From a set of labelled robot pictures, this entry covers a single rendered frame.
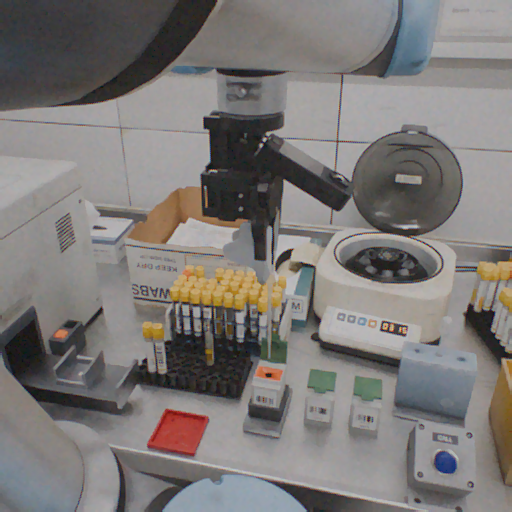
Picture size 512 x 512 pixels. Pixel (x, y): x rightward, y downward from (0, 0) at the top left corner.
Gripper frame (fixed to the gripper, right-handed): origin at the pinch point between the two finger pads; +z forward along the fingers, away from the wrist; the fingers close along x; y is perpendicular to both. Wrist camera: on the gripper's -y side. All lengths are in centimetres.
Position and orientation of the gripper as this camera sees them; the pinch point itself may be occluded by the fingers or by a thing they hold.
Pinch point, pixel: (268, 273)
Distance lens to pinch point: 64.2
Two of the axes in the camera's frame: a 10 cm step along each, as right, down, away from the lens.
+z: 0.0, 8.8, 4.8
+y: -9.6, -1.3, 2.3
